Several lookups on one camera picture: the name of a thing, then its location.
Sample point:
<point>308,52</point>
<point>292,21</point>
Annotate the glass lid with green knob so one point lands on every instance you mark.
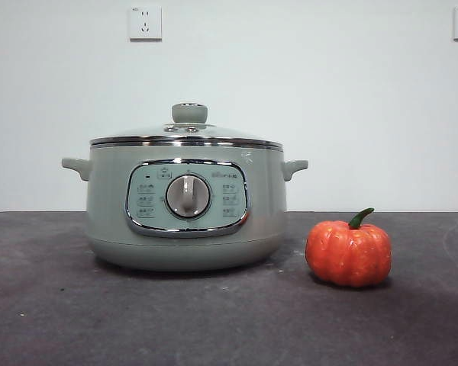
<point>189,113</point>

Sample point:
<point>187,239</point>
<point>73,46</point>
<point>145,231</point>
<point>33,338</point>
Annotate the orange toy pumpkin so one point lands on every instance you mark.
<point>347,255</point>

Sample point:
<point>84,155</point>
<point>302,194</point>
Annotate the pale green electric pot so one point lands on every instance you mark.
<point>110,213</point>

